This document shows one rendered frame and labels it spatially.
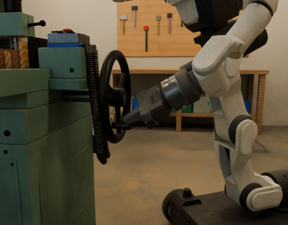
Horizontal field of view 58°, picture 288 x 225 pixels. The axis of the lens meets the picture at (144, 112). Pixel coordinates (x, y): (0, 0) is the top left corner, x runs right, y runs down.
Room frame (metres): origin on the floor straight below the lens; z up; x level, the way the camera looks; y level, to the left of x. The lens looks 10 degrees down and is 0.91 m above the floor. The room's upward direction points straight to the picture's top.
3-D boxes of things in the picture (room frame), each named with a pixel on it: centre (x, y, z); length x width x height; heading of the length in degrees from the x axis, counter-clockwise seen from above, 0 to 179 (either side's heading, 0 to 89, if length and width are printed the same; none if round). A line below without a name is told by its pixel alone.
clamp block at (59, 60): (0.83, 0.23, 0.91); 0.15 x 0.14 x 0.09; 169
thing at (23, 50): (0.89, 0.34, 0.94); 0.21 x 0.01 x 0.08; 169
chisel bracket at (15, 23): (0.88, 0.44, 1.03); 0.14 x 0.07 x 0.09; 79
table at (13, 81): (0.85, 0.31, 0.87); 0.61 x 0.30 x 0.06; 169
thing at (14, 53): (0.87, 0.36, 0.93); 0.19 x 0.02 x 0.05; 169
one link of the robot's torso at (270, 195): (1.23, -0.55, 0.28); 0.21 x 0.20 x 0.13; 109
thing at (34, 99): (0.86, 0.36, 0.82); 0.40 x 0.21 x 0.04; 169
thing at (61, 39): (0.84, 0.23, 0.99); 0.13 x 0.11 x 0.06; 169
